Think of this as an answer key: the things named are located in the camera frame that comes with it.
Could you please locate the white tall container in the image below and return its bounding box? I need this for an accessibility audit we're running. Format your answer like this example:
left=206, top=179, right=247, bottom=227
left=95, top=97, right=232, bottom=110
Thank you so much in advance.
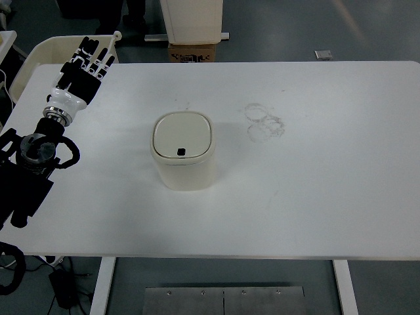
left=160, top=0, right=223, bottom=45

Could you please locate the cardboard box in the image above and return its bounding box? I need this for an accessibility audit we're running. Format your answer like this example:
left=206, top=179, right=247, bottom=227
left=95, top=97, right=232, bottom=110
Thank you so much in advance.
left=168, top=44, right=217, bottom=63

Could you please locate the cream trash can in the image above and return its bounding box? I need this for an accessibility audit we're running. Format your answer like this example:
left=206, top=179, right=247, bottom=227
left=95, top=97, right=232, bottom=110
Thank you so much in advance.
left=150, top=111, right=216, bottom=191

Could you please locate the black power adapter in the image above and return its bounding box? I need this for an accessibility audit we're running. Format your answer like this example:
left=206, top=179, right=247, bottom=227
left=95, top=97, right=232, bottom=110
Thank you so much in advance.
left=49, top=269, right=77, bottom=310

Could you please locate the right white table leg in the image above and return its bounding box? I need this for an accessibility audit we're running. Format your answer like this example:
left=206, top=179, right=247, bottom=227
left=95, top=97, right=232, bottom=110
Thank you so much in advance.
left=332, top=260, right=359, bottom=315

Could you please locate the metal floor plate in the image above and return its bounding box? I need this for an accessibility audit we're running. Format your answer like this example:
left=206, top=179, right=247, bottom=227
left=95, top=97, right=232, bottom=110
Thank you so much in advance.
left=142, top=286, right=307, bottom=314

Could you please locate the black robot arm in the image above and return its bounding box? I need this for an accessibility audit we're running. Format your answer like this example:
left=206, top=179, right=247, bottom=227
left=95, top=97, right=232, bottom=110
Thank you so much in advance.
left=1, top=37, right=115, bottom=228

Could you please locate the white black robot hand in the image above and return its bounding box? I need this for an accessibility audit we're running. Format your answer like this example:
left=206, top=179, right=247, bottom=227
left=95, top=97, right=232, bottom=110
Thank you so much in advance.
left=43, top=36, right=114, bottom=126

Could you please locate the cream plastic bin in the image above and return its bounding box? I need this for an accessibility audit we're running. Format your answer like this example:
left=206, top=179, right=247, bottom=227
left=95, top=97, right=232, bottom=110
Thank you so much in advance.
left=9, top=31, right=123, bottom=104

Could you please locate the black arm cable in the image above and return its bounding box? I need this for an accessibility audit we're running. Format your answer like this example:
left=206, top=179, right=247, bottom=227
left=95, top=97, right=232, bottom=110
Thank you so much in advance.
left=0, top=241, right=26, bottom=296

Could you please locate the metal floor bar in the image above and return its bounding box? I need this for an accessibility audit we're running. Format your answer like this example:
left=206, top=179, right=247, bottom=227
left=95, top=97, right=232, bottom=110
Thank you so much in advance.
left=144, top=32, right=230, bottom=42

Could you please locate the white table leg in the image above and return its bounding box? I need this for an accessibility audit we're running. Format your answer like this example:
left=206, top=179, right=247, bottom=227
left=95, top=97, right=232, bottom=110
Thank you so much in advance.
left=332, top=260, right=359, bottom=315
left=89, top=257, right=116, bottom=315

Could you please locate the left white table leg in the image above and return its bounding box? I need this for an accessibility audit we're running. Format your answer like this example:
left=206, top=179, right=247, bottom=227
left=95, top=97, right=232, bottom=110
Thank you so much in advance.
left=89, top=257, right=116, bottom=315

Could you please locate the small grey floor object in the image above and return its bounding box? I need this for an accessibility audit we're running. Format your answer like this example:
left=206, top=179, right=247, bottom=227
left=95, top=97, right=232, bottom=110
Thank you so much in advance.
left=314, top=50, right=333, bottom=61

